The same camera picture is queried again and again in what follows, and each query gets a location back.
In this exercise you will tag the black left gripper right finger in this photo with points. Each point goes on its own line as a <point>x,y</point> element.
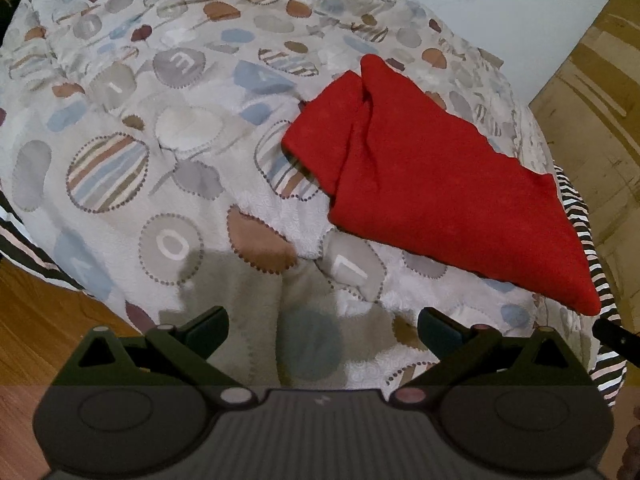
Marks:
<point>481,356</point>

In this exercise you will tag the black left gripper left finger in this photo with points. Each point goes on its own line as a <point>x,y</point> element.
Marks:
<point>165,355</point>

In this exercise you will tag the patterned grey circle-print duvet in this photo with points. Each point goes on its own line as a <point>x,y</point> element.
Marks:
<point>140,147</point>

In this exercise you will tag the wooden plywood wardrobe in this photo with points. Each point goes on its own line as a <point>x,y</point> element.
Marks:
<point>589,113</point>

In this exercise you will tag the red long-sleeve sweater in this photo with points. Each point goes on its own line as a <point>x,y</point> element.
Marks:
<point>400,170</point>

